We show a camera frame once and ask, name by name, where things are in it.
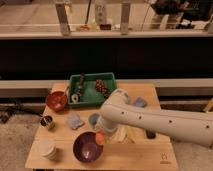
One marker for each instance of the wooden spoon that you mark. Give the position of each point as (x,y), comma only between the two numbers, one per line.
(64,94)

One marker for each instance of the peeled banana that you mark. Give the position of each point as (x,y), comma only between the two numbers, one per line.
(125,133)

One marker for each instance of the blue crumpled cloth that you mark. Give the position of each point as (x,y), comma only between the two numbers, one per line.
(74,121)

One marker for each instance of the bunch of red grapes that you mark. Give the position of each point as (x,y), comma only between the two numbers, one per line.
(102,88)

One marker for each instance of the small metal cup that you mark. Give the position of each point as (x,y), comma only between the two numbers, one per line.
(47,122)

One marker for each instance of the white tape roll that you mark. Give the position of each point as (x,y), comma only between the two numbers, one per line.
(75,98)

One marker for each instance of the blue plastic cup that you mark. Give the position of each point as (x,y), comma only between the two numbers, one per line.
(93,118)

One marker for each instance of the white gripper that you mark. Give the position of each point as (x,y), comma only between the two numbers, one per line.
(106,127)

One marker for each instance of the white stacked cups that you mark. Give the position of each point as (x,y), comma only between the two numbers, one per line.
(47,148)

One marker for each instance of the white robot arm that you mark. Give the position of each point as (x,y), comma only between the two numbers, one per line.
(194,127)

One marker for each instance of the dark purple bowl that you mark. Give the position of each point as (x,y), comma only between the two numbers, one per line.
(85,148)

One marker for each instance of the blue sponge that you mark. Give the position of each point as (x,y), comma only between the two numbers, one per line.
(140,102)

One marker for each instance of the red bowl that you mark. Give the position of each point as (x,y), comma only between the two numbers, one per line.
(52,101)

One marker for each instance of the black handled utensil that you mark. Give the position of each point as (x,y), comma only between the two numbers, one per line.
(80,85)

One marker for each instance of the green plastic tray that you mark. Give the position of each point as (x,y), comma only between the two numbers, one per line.
(90,97)

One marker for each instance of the black remote control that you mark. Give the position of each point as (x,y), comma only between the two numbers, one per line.
(150,135)

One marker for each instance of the orange apple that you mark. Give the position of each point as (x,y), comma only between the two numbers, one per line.
(100,138)

